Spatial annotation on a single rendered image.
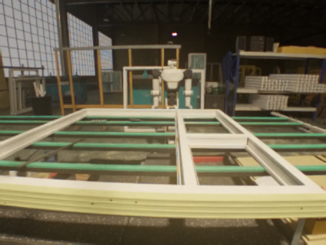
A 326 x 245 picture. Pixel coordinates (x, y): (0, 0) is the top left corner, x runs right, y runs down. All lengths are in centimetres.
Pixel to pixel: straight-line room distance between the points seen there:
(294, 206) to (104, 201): 59
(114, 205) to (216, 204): 31
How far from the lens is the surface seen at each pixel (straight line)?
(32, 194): 75
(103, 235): 99
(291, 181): 86
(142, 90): 555
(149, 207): 61
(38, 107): 583
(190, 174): 70
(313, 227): 106
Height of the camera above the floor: 129
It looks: 15 degrees down
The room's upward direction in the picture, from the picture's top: straight up
